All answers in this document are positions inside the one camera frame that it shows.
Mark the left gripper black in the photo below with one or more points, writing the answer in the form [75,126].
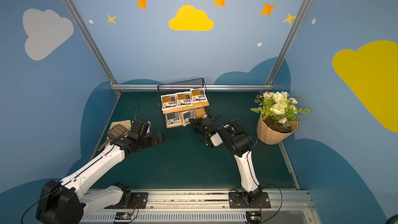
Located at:
[152,138]

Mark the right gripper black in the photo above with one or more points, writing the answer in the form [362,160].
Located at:
[197,124]

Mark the grey coffee bag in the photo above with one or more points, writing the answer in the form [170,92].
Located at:
[187,116]
[173,120]

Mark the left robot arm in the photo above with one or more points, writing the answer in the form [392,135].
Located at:
[67,201]

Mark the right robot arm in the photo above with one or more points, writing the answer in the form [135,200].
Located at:
[239,144]

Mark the beige work glove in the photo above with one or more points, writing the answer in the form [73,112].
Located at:
[126,123]

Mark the potted white flower plant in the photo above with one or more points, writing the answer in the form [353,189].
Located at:
[278,116]

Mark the left controller board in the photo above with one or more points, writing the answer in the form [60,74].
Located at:
[123,216]

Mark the controller board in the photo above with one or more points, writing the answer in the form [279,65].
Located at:
[123,216]
[253,217]

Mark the right controller board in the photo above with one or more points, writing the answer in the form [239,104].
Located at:
[253,217]

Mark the black wire wooden shelf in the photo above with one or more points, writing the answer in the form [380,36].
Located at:
[201,109]

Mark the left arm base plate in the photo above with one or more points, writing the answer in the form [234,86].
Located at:
[135,200]

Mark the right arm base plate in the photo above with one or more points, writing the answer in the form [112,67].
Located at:
[237,200]

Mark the aluminium front rail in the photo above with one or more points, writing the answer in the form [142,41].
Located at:
[212,206]

